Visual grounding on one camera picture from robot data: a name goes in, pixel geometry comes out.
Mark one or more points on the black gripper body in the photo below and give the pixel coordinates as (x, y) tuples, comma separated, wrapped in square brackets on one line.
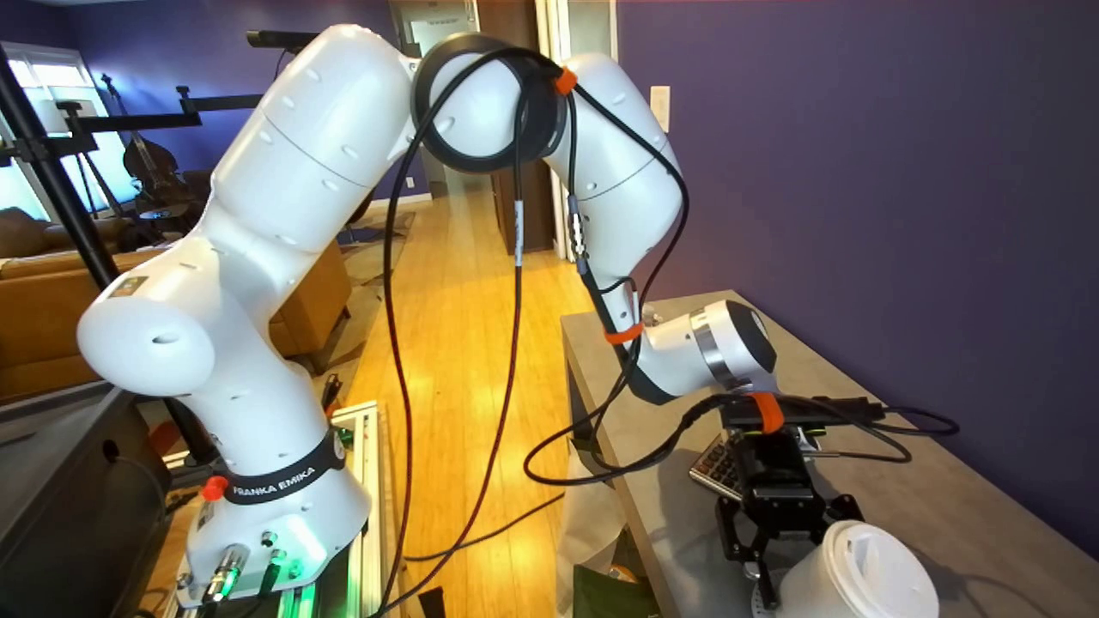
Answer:
[(778, 467)]

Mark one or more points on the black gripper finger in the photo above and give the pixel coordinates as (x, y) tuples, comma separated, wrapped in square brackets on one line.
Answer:
[(749, 552), (846, 507)]

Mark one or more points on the white coffee cup with lid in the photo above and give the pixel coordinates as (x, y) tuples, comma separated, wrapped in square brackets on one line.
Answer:
[(860, 570)]

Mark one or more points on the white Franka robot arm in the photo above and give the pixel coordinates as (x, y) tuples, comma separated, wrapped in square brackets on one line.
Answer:
[(298, 174)]

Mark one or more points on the dark green box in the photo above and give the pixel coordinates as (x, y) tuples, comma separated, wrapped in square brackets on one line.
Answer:
[(613, 596)]

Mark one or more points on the white plastic bag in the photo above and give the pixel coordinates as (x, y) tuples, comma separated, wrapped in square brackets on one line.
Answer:
[(588, 515)]

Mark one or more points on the brown wooden cabinet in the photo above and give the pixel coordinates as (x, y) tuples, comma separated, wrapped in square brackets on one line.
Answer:
[(535, 224)]

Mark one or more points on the dark armchair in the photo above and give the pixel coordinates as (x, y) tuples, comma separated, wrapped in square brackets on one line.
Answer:
[(158, 183)]

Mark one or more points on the black equipment cart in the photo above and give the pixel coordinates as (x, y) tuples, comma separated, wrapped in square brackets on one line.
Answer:
[(55, 491)]

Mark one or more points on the black tripod pole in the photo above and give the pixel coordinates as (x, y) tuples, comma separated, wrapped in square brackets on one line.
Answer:
[(52, 183)]

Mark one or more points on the bright living room window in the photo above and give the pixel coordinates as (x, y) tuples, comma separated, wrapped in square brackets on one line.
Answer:
[(46, 86)]

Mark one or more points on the white wall light switch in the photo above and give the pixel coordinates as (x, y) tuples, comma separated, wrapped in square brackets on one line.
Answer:
[(661, 103)]

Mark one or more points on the aluminium robot stand rail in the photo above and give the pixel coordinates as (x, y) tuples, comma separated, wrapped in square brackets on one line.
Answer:
[(366, 491)]

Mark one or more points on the black stereo camera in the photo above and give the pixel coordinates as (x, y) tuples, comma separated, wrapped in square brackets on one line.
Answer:
[(274, 40)]

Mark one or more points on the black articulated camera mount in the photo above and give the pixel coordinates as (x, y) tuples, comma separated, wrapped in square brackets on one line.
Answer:
[(149, 113)]

